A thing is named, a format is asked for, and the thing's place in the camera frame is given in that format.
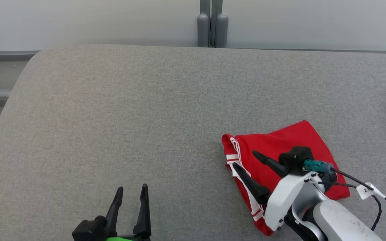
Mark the teal right camera connector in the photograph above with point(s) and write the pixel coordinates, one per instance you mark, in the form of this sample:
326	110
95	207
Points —
317	165

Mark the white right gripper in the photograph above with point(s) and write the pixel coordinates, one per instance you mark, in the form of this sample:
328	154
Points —
285	197

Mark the red basketball jersey white sleeves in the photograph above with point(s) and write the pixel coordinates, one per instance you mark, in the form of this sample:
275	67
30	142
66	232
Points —
280	140

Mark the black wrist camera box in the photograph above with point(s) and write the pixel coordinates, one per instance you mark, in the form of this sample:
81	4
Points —
89	229
295	159

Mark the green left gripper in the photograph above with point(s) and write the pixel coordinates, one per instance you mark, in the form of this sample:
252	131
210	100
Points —
126	239

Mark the grey partition bottom rail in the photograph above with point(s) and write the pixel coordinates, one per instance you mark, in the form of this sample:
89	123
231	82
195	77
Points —
5	55

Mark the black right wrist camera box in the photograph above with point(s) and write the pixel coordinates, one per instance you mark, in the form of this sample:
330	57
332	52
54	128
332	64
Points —
295	159

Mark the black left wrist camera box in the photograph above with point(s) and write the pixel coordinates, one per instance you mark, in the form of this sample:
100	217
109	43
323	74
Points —
89	229

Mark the grey partition post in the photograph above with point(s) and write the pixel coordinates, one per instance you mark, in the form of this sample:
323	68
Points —
221	30
203	30

